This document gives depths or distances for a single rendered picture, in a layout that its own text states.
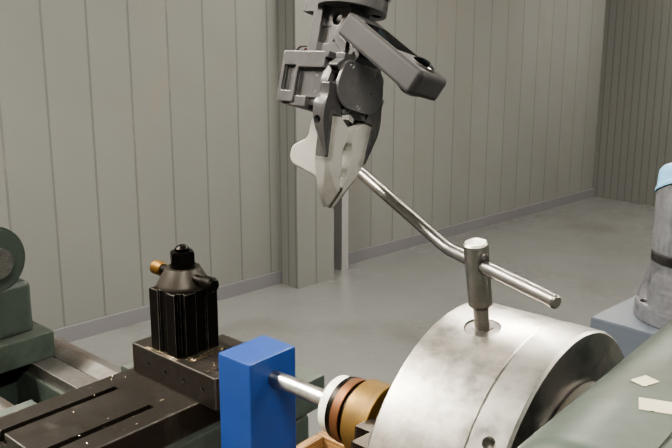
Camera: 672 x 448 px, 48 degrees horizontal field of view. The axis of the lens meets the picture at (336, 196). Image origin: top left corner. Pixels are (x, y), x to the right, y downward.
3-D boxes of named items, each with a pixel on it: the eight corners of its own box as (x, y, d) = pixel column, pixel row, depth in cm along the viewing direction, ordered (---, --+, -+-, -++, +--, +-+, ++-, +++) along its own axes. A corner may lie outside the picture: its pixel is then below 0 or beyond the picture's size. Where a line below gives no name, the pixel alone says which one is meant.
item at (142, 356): (266, 388, 116) (265, 356, 115) (215, 411, 109) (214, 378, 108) (183, 352, 129) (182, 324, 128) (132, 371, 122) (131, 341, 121)
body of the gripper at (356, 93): (321, 119, 83) (340, 11, 83) (383, 125, 78) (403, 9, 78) (272, 106, 77) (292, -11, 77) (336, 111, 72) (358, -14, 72)
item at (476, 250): (501, 355, 70) (493, 241, 67) (482, 363, 69) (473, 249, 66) (486, 346, 72) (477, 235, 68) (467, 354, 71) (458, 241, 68)
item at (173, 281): (220, 284, 118) (219, 265, 118) (178, 296, 112) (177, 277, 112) (188, 273, 123) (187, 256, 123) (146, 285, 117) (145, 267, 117)
